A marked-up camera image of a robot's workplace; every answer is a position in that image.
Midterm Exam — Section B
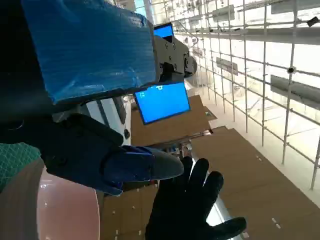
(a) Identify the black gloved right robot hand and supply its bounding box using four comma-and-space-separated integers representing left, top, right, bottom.
144, 156, 248, 240

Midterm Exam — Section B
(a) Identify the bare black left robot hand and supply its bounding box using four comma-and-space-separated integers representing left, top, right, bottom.
0, 0, 198, 197

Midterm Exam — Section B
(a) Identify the pink bowl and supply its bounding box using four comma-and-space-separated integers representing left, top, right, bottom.
0, 157, 101, 240

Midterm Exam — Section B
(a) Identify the brown cardboard box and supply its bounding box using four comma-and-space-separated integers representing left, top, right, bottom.
189, 127, 320, 240
130, 94, 218, 147
99, 179, 161, 240

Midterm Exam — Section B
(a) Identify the blue screen monitor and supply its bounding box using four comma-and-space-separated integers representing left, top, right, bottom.
152, 22, 175, 39
134, 81, 191, 125

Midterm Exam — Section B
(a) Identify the green cutting mat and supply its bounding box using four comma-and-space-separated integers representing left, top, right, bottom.
0, 142, 42, 191

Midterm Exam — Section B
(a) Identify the white metal rack frame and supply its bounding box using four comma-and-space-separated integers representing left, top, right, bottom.
172, 0, 320, 191

